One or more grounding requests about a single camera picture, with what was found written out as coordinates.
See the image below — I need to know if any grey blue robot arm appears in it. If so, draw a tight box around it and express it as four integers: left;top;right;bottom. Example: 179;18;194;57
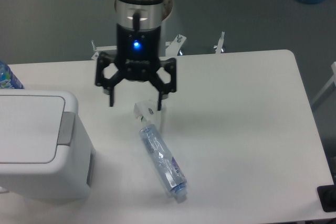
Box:
95;0;177;110

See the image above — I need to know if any black clamp at table edge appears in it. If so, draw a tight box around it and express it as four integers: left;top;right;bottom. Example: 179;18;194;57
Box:
317;185;335;212

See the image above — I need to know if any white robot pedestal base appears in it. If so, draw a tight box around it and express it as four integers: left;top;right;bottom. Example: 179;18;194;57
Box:
90;0;226;61

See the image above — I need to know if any crumpled white paper wrapper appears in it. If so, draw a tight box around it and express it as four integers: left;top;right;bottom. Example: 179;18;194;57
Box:
133;100;166;130

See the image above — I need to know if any blue labelled bottle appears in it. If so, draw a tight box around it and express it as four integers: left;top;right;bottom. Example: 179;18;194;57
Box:
1;61;25;89

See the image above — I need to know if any clear empty plastic bottle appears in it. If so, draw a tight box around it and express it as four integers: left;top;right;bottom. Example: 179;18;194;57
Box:
139;124;187;204

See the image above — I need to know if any white frame at right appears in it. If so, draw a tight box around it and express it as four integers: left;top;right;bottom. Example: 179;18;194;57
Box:
310;62;335;112

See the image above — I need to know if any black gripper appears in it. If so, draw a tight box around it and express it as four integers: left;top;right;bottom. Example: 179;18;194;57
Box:
95;25;177;111

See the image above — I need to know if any white push-lid trash can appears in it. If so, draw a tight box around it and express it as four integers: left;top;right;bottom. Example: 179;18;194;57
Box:
1;89;96;199

